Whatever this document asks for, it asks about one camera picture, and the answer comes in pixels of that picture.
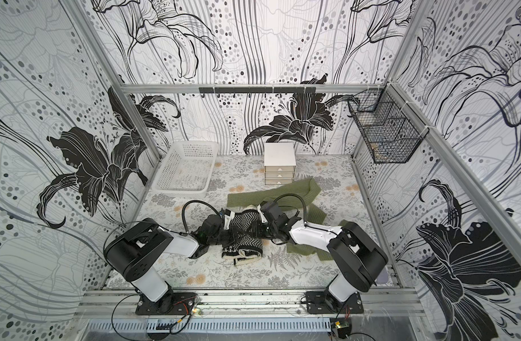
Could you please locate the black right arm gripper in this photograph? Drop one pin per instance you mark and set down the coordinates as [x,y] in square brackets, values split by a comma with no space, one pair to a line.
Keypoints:
[265,224]

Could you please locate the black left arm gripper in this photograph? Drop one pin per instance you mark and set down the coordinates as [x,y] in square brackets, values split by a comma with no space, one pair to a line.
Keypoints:
[233,236]

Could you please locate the black white patterned knit scarf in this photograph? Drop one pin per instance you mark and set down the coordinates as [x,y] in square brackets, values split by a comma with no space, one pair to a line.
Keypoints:
[244,247]

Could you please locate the white plastic perforated basket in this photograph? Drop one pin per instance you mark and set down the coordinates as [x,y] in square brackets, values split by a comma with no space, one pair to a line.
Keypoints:
[186,170]

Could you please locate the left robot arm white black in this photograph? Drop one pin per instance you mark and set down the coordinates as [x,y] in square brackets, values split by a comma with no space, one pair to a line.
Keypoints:
[134,253]

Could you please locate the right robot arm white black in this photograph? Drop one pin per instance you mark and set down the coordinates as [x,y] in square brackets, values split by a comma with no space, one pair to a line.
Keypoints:
[359,259]

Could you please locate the white small drawer box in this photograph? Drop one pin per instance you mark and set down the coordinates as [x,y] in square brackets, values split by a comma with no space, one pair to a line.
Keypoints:
[279,163]

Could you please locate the small black electronics box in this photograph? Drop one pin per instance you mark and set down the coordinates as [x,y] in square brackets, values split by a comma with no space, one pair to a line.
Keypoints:
[339,329]

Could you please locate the white slotted cable duct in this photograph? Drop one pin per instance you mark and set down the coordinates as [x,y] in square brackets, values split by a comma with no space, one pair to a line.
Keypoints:
[214,325]

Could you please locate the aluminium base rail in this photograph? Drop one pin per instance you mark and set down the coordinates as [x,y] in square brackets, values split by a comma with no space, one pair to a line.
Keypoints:
[262,303]

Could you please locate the black wire wall basket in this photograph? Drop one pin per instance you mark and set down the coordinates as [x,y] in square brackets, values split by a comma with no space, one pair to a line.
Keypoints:
[389,135]

